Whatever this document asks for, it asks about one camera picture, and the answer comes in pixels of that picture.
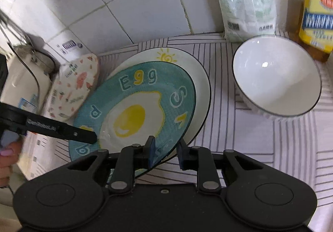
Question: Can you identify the white kitchen appliance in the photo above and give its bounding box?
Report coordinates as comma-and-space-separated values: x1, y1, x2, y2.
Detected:
0, 42, 54, 119

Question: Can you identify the blue and white wall sticker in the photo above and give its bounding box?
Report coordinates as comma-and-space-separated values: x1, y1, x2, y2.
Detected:
54, 38, 84, 53

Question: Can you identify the clear seasoning bag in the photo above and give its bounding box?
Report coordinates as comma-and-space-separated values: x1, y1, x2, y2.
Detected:
242, 0, 278, 36

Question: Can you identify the yellow label cooking wine bottle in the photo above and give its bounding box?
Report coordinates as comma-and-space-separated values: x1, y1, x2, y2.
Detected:
286, 0, 333, 63

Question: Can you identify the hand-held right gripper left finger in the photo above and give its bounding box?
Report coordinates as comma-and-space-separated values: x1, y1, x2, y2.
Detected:
68, 136, 157, 195

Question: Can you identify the pink bunny print plate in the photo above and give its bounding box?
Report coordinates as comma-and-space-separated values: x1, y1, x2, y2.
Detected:
47, 53, 100, 121

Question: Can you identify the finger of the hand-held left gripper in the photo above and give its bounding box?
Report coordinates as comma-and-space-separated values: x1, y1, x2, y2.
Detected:
25, 117, 98, 145

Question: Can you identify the white bowl with dark rim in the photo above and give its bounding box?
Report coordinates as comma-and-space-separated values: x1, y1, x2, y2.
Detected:
232, 35, 322, 122

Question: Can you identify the white plate with sun print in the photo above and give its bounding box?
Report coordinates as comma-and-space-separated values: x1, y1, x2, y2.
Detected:
105, 47, 212, 144

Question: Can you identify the white seasoning bag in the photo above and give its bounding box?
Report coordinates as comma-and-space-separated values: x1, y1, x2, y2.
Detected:
207, 0, 261, 42

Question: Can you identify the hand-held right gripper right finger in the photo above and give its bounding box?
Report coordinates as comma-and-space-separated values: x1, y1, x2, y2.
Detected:
177, 141, 264, 194

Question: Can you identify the blue fried egg plate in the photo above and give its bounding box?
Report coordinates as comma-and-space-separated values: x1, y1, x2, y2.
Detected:
68, 61, 197, 178

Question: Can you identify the striped tablecloth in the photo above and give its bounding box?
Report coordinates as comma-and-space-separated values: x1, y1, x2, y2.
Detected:
23, 31, 333, 232

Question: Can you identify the person's left hand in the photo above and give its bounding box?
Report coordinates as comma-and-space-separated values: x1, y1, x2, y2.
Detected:
0, 140, 24, 189

